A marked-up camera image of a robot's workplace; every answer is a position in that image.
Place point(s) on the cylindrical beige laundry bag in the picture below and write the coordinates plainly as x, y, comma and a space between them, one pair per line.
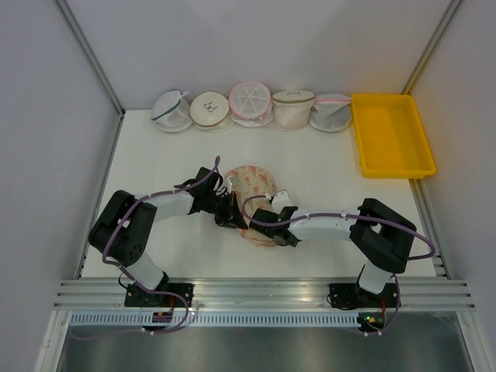
292, 109

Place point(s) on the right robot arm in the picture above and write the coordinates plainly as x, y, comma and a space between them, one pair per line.
383, 236

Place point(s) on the pink rimmed round laundry bag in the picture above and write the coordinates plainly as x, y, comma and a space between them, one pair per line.
251, 104

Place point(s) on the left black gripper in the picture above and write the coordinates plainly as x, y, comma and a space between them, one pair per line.
232, 216

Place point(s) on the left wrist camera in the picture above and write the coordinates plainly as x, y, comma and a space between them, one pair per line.
231, 183

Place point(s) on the white bag pink zipper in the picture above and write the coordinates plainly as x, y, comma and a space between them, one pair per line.
331, 112

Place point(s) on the floral mesh laundry bag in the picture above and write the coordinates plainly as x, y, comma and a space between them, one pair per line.
253, 181

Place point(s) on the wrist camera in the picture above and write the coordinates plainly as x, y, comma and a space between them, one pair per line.
280, 201
231, 183

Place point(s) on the white bag blue zipper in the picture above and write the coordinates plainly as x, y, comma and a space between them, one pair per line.
171, 112

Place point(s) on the aluminium mounting rail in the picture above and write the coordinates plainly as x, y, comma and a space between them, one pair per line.
418, 294

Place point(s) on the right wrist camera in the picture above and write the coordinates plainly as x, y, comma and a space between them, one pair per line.
280, 201

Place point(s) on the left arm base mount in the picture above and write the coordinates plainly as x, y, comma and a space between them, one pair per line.
136, 297

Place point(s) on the yellow plastic tray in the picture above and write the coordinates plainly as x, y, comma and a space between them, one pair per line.
390, 137

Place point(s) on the white slotted cable duct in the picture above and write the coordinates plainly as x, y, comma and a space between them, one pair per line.
220, 319

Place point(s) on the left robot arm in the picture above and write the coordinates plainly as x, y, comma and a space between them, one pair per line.
122, 231

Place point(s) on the round beige laundry bag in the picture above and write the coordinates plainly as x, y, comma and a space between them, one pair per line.
210, 111

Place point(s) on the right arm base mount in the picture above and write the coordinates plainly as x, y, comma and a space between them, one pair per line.
348, 296

